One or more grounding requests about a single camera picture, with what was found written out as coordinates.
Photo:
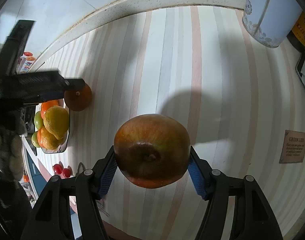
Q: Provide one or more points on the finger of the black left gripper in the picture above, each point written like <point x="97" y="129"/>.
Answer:
<point x="74" y="84"/>

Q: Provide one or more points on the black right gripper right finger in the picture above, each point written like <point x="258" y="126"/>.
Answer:
<point x="252" y="215"/>

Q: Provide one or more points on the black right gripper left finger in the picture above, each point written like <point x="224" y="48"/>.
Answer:
<point x="50" y="217"/>

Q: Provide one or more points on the dark orange tangerine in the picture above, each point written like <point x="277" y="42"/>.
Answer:
<point x="78" y="100"/>

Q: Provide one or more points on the large yellow lemon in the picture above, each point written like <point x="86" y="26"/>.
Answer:
<point x="56" y="121"/>

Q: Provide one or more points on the green apple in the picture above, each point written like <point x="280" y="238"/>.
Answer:
<point x="34" y="140"/>
<point x="38" y="120"/>

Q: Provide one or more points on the small yellow lemon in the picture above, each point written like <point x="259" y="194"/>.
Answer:
<point x="49" y="141"/>

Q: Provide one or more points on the red apple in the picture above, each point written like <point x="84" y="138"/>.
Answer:
<point x="152" y="150"/>

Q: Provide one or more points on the bright orange tangerine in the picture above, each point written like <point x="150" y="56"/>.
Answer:
<point x="46" y="105"/>

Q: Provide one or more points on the green apple on plate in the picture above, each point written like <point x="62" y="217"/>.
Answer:
<point x="38" y="120"/>

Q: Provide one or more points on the brown label tag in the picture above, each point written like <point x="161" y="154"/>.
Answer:
<point x="293" y="149"/>

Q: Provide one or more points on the striped cat table mat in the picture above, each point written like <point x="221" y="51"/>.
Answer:
<point x="198" y="65"/>

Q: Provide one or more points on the colourful fruit wall sticker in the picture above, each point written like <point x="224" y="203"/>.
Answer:
<point x="25" y="62"/>

